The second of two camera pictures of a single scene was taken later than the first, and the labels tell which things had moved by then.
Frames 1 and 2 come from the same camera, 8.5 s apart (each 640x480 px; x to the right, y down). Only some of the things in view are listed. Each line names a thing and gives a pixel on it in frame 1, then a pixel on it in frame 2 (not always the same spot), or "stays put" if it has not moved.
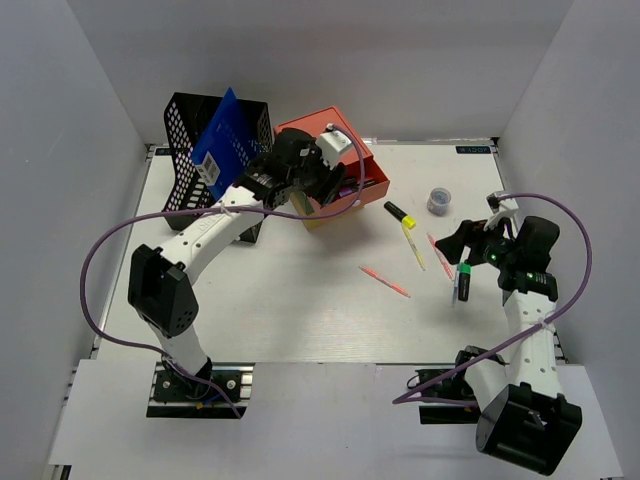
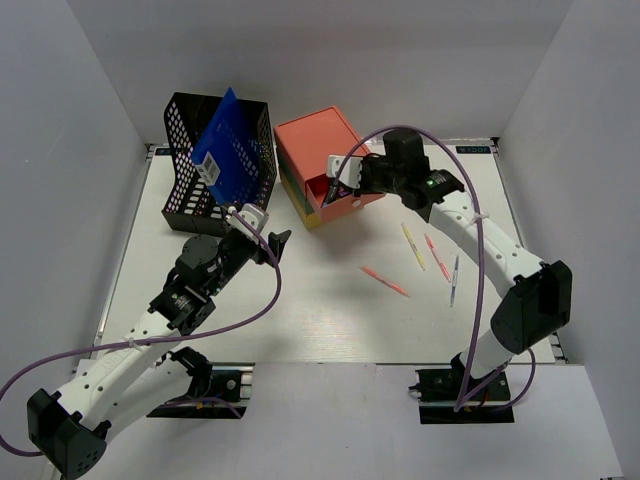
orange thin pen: x=378 y=277 stays put
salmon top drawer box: x=365 y=177 stays put
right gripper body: x=489 y=246 to x=376 y=175
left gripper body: x=313 y=177 to x=237 y=253
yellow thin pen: x=415 y=251 stays put
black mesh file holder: x=187 y=119 stays put
